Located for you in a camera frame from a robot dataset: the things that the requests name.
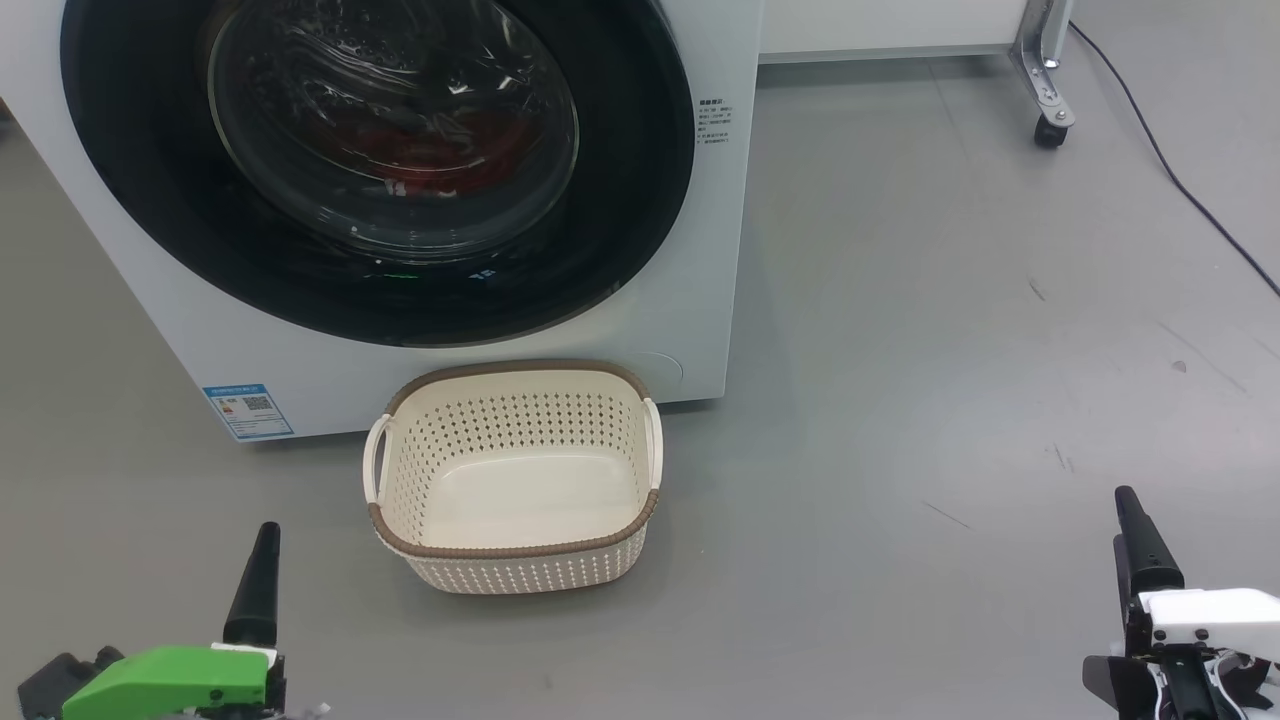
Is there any white partition with metal legs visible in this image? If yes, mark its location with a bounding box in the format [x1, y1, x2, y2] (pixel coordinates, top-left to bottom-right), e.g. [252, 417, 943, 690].
[758, 0, 1076, 149]

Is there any red and white clothing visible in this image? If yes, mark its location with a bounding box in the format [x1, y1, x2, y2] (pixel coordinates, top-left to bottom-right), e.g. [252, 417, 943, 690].
[320, 105, 526, 201]

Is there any round glass washer door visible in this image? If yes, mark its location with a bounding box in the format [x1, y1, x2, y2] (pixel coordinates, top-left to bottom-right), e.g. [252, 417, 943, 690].
[60, 0, 696, 349]

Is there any black floor cable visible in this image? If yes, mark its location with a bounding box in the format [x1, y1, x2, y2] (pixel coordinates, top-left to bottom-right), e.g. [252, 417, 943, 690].
[1068, 22, 1280, 298]

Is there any white front-load washing machine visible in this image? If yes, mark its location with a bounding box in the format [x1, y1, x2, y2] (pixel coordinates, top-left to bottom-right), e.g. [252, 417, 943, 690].
[0, 0, 766, 443]

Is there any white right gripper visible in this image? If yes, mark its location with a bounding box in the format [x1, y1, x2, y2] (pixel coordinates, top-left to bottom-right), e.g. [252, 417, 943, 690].
[1113, 487, 1280, 720]

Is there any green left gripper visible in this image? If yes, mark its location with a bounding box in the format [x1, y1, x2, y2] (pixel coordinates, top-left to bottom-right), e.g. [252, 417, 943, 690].
[62, 522, 286, 720]

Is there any cream perforated laundry basket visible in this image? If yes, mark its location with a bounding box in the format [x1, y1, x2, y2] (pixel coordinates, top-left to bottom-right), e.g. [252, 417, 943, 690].
[363, 360, 664, 596]

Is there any blue energy label sticker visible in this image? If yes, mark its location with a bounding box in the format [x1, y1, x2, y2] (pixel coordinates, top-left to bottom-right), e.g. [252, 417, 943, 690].
[202, 383, 296, 441]

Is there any small printed text sticker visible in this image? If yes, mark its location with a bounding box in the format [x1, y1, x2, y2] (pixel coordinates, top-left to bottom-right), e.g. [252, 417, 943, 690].
[697, 97, 734, 148]

